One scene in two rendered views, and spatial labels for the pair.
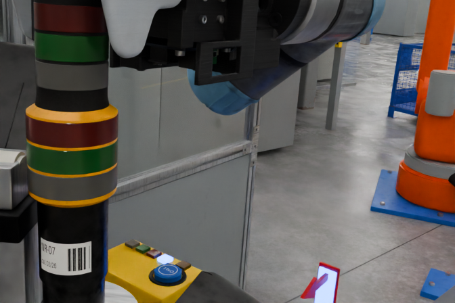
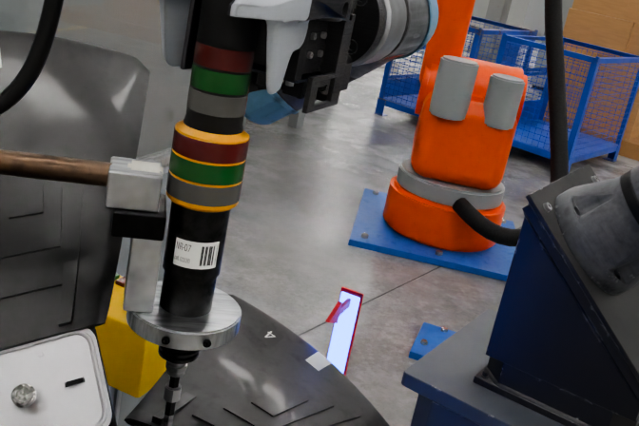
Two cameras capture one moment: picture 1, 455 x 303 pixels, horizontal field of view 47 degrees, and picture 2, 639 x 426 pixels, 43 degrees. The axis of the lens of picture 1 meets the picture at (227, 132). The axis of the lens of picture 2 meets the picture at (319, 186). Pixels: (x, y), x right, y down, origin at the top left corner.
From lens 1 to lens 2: 25 cm
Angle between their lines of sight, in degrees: 14
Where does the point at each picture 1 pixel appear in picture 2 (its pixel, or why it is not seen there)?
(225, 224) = not seen: hidden behind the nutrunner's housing
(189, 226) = (124, 257)
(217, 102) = (257, 111)
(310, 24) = (379, 51)
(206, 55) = (314, 87)
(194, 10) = (306, 48)
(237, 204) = not seen: hidden behind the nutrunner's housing
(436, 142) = (440, 155)
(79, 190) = (222, 198)
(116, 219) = not seen: hidden behind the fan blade
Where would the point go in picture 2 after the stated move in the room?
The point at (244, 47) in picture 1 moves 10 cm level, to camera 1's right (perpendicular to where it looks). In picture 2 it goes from (336, 78) to (475, 99)
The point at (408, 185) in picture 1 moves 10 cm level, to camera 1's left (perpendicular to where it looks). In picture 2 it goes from (400, 212) to (383, 210)
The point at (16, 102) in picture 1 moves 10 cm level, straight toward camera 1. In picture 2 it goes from (86, 106) to (139, 152)
